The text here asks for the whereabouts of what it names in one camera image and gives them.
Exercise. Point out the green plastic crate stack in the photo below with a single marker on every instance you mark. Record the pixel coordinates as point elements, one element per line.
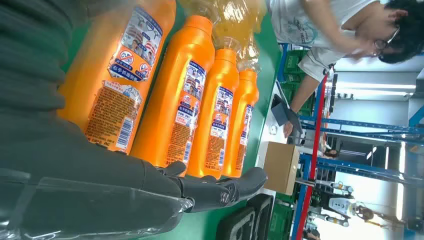
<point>294,63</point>

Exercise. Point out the black foam-lined case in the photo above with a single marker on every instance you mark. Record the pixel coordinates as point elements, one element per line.
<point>238,222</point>

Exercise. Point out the person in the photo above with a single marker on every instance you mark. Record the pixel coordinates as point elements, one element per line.
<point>298,23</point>

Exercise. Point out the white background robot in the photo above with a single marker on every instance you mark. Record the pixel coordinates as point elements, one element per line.
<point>342,205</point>

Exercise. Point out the white table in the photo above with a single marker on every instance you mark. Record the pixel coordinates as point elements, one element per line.
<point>266,139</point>

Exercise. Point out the red pole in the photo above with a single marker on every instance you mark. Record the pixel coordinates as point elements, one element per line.
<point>313,159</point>

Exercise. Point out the tablet in blue case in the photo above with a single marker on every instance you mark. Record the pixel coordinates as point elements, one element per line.
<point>281,114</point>

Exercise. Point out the blue metal rack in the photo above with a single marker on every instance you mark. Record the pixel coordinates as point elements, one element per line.
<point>364,124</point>

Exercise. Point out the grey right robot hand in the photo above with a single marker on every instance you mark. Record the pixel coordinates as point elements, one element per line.
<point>82,192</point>

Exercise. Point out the small white round object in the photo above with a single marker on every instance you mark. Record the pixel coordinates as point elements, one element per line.
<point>273,130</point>

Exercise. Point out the brown cardboard box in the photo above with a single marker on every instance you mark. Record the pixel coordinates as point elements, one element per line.
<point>281,169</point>

